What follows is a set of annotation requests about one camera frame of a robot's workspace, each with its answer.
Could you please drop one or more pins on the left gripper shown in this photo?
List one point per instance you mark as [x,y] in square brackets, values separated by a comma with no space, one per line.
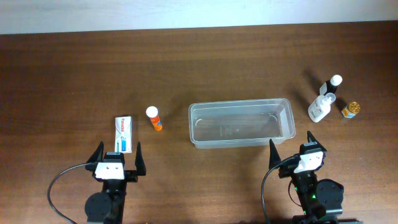
[132,175]

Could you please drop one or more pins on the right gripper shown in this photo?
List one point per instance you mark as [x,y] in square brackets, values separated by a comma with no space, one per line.
[287,168]

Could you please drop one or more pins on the white Panadol box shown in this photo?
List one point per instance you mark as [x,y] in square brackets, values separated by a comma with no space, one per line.
[123,134]

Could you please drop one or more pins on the white plastic bottle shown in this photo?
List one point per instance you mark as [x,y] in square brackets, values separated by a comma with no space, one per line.
[321,107]

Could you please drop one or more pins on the orange tube white cap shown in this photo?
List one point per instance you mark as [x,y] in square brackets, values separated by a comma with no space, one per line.
[153,114]

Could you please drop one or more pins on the small jar gold lid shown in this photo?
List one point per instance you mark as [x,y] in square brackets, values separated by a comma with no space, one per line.
[351,109]

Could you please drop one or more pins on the dark bottle white cap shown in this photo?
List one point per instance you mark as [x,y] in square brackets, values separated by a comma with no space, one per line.
[330,86]

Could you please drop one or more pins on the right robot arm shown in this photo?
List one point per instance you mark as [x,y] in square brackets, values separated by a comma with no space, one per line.
[320,200]

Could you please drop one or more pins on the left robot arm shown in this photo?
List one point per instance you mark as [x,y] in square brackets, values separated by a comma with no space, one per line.
[107,206]

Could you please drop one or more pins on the clear plastic container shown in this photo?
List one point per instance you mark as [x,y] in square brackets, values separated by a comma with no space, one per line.
[240,123]

